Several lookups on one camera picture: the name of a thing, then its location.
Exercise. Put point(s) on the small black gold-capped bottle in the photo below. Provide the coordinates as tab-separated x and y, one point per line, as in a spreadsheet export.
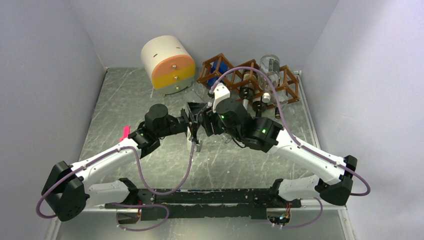
283	99

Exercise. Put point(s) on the cream orange cylindrical container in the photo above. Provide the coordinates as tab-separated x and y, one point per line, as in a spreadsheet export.
168	64

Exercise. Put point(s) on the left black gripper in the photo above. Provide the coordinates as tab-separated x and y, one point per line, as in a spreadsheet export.
188	127

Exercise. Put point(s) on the clear bottle white cap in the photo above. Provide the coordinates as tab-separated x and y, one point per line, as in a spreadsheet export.
270	66

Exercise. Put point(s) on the pink plastic tool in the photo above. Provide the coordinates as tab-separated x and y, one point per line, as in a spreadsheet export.
125	133

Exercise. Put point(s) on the brown wooden wine rack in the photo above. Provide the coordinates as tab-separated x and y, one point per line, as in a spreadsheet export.
216	66

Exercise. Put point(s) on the dark wine bottle red label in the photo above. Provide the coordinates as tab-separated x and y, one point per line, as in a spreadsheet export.
247	91

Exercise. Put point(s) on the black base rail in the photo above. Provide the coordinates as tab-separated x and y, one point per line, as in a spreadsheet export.
209	203

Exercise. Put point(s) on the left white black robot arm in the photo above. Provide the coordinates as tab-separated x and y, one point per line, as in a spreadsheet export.
70	188

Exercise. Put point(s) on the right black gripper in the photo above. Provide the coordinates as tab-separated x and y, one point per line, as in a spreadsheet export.
209	117

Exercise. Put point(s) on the green wine bottle white label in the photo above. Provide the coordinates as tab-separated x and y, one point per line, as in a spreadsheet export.
258	106

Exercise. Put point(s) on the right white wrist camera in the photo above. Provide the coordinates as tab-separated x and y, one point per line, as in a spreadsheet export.
220	93

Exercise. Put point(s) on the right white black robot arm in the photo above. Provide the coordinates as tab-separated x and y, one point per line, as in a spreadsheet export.
332	178

